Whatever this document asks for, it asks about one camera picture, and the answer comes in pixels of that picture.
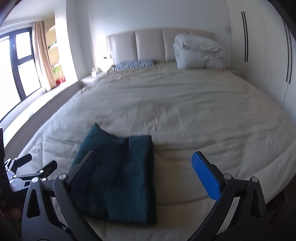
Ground cream padded headboard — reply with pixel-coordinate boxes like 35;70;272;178
106;29;214;66

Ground black wardrobe handle pair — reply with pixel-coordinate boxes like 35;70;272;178
241;11;248;62
285;23;292;84

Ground dark teal fleece garment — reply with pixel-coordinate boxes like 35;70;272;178
70;123;158;225

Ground bed with cream sheet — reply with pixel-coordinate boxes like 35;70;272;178
5;61;296;241

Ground black framed window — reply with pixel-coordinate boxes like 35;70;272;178
0;27;42;122

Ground white wardrobe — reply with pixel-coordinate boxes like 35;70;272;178
225;0;296;121

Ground beige curtain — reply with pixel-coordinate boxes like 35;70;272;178
32;20;56;91

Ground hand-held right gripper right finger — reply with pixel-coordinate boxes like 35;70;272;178
187;151;269;241

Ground white nightstand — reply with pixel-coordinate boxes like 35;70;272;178
80;70;109;88

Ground built-in wall shelf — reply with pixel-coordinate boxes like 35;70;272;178
45;17;70;87

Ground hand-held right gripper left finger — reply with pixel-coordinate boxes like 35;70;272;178
21;151;102;241

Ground white pillows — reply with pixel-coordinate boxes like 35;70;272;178
173;34;227;70

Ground zebra print pillow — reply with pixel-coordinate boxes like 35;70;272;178
114;59;155;71

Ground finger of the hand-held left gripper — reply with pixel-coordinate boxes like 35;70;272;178
10;161;58;184
4;153;33;173

